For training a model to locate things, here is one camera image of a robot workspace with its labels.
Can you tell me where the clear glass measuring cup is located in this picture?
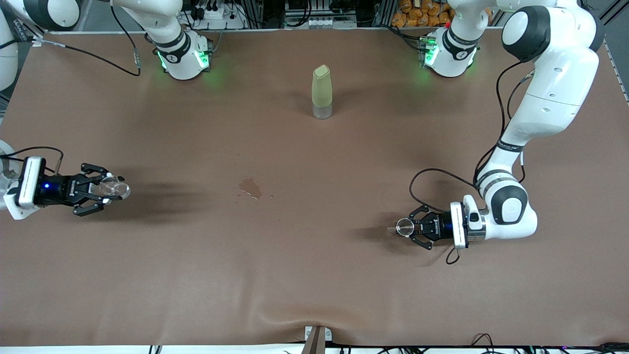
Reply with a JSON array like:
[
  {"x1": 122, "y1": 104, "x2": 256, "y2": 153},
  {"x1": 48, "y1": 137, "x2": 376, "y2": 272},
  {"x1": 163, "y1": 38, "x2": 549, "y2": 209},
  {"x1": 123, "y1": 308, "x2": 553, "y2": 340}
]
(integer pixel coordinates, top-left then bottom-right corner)
[{"x1": 91, "y1": 176, "x2": 131, "y2": 201}]

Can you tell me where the brown table mat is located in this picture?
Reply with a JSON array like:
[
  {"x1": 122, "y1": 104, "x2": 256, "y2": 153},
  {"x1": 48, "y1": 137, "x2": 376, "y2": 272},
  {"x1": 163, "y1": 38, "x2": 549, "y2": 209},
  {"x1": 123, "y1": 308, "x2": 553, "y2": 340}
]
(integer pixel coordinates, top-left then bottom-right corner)
[{"x1": 0, "y1": 27, "x2": 629, "y2": 347}]

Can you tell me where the brown liquid spill stain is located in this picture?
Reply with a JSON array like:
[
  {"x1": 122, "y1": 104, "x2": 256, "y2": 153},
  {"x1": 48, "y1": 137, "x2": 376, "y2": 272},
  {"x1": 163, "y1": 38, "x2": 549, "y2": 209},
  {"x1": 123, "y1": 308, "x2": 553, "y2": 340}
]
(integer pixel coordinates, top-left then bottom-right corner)
[{"x1": 239, "y1": 178, "x2": 262, "y2": 200}]

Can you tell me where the olive green bottle clear base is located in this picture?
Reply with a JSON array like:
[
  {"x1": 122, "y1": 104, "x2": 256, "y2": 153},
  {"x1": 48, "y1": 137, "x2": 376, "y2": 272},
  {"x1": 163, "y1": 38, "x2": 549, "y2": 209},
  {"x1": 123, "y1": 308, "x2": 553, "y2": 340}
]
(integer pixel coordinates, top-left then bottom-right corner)
[{"x1": 311, "y1": 64, "x2": 333, "y2": 120}]

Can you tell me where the orange snack bag pile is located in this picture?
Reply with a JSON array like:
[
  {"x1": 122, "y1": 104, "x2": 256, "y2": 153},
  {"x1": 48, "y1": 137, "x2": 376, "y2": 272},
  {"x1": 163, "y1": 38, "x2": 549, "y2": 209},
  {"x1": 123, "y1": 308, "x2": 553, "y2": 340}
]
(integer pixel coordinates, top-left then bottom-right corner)
[{"x1": 392, "y1": 0, "x2": 455, "y2": 28}]

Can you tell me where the white power strip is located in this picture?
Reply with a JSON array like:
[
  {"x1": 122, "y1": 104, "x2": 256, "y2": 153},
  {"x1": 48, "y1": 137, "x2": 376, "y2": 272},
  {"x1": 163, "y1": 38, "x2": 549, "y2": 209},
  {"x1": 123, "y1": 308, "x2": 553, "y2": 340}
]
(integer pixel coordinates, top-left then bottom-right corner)
[{"x1": 189, "y1": 0, "x2": 246, "y2": 30}]

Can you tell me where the white terminal strip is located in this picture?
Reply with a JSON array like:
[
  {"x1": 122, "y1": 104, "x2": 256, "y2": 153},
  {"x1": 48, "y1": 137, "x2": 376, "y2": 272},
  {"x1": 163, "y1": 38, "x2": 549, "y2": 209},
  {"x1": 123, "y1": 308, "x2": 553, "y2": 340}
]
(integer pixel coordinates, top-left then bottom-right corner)
[{"x1": 309, "y1": 17, "x2": 357, "y2": 29}]

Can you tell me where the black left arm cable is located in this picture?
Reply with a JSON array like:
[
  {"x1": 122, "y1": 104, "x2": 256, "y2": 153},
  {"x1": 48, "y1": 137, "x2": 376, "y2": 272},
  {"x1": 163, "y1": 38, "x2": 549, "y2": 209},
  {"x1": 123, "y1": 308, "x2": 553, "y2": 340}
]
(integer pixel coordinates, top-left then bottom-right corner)
[{"x1": 409, "y1": 59, "x2": 536, "y2": 265}]

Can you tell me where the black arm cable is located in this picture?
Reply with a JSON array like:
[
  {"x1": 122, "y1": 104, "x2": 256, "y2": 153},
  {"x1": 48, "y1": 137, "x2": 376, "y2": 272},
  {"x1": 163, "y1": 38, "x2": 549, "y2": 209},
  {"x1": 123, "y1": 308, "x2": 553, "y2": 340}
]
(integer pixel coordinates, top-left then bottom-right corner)
[
  {"x1": 0, "y1": 5, "x2": 142, "y2": 176},
  {"x1": 409, "y1": 59, "x2": 536, "y2": 265}
]

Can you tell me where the black cable loop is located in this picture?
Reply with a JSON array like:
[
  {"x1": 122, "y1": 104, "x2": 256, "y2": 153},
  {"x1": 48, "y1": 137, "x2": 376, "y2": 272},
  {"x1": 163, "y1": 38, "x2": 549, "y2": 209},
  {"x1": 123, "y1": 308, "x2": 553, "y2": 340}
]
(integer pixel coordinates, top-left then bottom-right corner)
[{"x1": 471, "y1": 333, "x2": 497, "y2": 354}]

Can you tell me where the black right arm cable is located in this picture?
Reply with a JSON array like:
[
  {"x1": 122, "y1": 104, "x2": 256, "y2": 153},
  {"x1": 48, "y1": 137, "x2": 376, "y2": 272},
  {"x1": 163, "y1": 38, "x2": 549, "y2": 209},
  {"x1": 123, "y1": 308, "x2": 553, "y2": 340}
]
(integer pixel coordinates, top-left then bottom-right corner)
[{"x1": 0, "y1": 5, "x2": 142, "y2": 176}]

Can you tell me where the metal clamp bracket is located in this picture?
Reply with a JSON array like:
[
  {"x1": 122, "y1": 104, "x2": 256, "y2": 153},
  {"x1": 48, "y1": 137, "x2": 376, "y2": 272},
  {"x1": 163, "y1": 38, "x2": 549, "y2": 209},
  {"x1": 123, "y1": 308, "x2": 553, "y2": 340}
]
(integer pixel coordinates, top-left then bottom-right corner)
[{"x1": 304, "y1": 325, "x2": 333, "y2": 342}]

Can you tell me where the brown camera pole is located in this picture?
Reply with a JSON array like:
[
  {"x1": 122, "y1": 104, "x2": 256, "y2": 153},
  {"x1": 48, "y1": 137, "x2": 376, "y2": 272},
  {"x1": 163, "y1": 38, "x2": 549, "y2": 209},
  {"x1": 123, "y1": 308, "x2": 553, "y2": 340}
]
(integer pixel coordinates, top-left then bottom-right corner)
[{"x1": 301, "y1": 326, "x2": 326, "y2": 354}]

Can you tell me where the aluminium frame rail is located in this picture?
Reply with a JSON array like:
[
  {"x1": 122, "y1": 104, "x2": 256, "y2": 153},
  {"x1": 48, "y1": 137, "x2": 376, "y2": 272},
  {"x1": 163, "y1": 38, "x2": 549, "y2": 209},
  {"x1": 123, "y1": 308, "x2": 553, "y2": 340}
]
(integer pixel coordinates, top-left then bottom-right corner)
[{"x1": 602, "y1": 0, "x2": 629, "y2": 104}]

